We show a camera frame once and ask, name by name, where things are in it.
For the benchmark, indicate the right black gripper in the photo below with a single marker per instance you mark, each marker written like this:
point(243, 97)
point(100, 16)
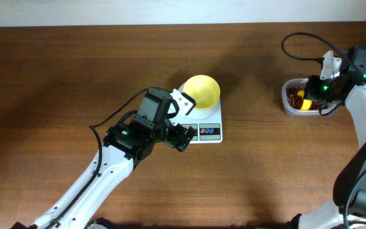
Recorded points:
point(312, 92)

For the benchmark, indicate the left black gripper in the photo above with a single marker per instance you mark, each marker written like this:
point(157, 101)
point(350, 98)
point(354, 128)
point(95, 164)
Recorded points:
point(179, 131)

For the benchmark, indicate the yellow measuring scoop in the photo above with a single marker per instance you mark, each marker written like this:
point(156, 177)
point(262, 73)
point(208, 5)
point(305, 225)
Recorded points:
point(306, 104)

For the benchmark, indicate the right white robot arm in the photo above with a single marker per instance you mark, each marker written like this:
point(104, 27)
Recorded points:
point(347, 208)

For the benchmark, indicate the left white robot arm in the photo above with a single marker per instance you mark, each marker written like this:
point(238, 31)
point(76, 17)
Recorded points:
point(123, 147)

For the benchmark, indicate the white digital kitchen scale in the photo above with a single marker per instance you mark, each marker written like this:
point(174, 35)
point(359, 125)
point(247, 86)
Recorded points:
point(206, 122)

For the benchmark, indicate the yellow plastic bowl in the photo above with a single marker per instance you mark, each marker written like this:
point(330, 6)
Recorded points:
point(203, 89)

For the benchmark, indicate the red beans in container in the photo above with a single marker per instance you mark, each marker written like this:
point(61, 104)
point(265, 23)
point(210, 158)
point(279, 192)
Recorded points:
point(296, 102)

